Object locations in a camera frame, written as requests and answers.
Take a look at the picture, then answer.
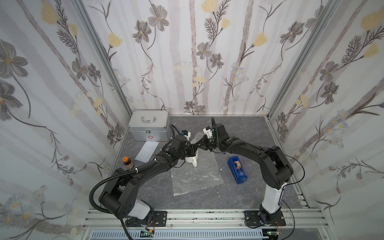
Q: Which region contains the cream ceramic mug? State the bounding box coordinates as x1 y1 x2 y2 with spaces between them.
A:
185 149 199 168

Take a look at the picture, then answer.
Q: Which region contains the clear bubble wrap sheet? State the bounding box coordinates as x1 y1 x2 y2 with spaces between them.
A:
171 149 224 197

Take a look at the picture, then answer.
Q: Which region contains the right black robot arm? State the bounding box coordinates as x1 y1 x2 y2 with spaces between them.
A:
197 123 294 226

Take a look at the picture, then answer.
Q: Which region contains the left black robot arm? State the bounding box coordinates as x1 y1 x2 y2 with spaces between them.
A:
94 135 198 220

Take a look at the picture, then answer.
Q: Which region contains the blue tape dispenser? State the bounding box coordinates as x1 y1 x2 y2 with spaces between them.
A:
228 156 248 185

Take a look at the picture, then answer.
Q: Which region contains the silver metal case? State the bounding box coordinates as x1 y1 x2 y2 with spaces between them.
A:
128 110 171 142

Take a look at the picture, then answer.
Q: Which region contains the white paper sheet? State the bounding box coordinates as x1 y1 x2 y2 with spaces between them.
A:
135 141 159 163

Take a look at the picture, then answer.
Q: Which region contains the orange capped small bottle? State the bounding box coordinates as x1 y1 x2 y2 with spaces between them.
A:
123 157 135 169

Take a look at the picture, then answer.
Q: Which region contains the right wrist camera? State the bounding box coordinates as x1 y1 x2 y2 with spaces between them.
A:
203 127 214 140

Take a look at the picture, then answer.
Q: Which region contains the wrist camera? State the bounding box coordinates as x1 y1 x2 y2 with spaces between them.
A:
203 127 214 140
181 130 191 141

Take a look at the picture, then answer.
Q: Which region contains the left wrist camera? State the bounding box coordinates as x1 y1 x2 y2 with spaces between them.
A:
181 130 191 141

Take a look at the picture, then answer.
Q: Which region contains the black corrugated cable hose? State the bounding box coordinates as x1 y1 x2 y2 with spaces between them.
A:
88 167 157 240

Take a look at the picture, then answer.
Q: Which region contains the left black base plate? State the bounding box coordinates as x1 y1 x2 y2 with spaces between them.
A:
125 211 168 228

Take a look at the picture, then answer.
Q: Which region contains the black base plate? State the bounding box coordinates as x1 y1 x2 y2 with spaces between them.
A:
244 211 287 228
125 211 168 228

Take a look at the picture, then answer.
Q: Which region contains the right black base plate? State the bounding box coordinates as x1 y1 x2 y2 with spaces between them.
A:
244 211 287 228

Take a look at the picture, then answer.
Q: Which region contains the aluminium front rail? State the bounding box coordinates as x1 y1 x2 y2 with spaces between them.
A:
79 208 335 240

